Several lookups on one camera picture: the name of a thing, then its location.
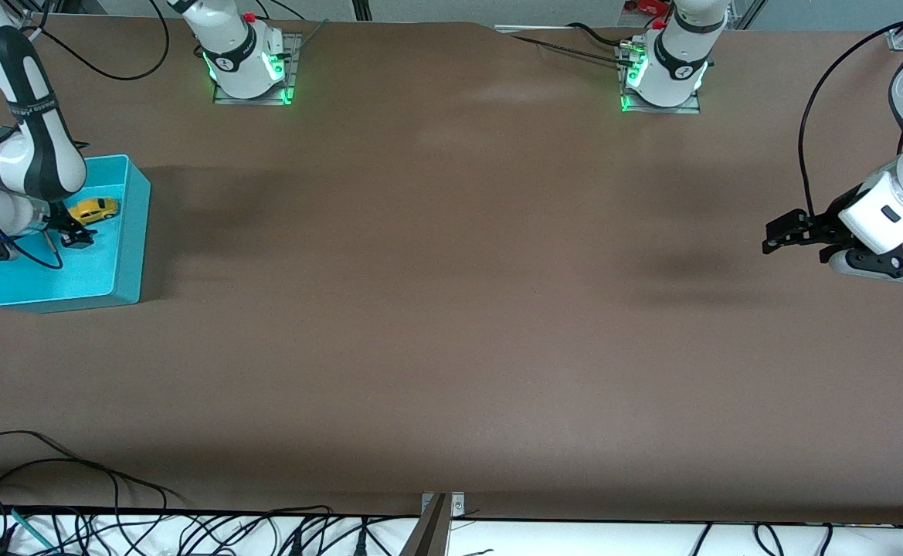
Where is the thin black base cable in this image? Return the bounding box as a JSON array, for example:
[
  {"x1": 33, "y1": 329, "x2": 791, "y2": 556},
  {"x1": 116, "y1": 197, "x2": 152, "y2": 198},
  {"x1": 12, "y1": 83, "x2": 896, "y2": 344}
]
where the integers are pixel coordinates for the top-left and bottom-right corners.
[{"x1": 510, "y1": 34, "x2": 628, "y2": 69}]

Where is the black cable loop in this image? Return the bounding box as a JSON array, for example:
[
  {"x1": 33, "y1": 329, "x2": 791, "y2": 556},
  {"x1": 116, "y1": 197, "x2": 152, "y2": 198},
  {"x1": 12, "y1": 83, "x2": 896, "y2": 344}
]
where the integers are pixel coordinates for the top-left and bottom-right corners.
[{"x1": 0, "y1": 459, "x2": 183, "y2": 512}]

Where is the thick black base cable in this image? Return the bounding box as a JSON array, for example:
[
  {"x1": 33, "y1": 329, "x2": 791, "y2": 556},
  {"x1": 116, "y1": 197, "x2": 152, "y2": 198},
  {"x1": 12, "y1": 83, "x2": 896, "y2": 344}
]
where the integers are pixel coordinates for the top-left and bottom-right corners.
[{"x1": 565, "y1": 22, "x2": 653, "y2": 49}]

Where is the dark camera mount post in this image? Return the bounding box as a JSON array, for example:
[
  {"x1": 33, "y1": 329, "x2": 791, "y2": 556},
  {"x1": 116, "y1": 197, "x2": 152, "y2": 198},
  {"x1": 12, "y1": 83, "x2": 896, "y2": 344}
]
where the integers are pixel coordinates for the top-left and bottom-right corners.
[{"x1": 399, "y1": 494, "x2": 452, "y2": 556}]

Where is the turquoise plastic storage bin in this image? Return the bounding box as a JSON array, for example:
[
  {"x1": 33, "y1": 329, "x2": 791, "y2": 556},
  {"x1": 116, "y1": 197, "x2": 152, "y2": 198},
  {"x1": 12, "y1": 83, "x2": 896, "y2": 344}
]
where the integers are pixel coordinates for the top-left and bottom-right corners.
[{"x1": 0, "y1": 154, "x2": 151, "y2": 314}]

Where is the yellow beetle toy car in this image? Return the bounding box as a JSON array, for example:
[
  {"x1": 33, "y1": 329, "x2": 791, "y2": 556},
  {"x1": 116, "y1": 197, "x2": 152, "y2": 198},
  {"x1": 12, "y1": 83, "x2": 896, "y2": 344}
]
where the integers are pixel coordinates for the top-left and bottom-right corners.
[{"x1": 67, "y1": 198, "x2": 121, "y2": 226}]

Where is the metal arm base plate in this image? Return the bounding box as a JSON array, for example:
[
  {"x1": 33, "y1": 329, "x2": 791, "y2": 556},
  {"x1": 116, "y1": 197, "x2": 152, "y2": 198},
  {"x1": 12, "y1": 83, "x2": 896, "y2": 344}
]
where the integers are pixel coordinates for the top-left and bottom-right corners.
[
  {"x1": 619, "y1": 42, "x2": 704, "y2": 116},
  {"x1": 212, "y1": 32, "x2": 298, "y2": 107}
]

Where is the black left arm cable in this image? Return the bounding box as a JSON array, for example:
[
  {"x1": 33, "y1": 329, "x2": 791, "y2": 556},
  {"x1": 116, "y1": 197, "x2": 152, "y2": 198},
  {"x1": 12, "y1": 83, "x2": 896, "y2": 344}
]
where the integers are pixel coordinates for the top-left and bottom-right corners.
[{"x1": 799, "y1": 14, "x2": 903, "y2": 219}]

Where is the small metal bracket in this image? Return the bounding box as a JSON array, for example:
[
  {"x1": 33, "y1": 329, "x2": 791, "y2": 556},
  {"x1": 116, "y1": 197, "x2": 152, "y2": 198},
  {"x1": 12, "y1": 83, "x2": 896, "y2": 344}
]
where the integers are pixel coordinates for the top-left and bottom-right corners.
[{"x1": 420, "y1": 492, "x2": 467, "y2": 518}]

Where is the thin dark cable loop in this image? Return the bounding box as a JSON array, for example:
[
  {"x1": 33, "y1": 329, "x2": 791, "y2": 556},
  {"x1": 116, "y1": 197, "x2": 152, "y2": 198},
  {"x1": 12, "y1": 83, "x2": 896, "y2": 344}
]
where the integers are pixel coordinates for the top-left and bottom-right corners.
[{"x1": 0, "y1": 429, "x2": 85, "y2": 464}]

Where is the long black right arm cable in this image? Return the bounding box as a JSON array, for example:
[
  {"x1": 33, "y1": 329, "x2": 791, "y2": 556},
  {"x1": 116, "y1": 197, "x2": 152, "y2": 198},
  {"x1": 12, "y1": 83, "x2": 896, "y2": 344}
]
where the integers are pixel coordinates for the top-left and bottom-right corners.
[{"x1": 34, "y1": 0, "x2": 171, "y2": 81}]

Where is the teal cable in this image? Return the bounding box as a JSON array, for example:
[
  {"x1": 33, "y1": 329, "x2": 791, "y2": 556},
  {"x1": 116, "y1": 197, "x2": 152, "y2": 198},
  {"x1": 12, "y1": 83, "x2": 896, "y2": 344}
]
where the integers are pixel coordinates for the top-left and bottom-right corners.
[{"x1": 9, "y1": 507, "x2": 56, "y2": 551}]

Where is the short black right gripper cable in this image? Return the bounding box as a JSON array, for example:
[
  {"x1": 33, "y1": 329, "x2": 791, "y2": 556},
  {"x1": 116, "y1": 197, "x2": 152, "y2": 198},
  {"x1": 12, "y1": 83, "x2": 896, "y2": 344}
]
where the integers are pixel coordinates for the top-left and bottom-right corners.
[{"x1": 0, "y1": 131, "x2": 64, "y2": 271}]

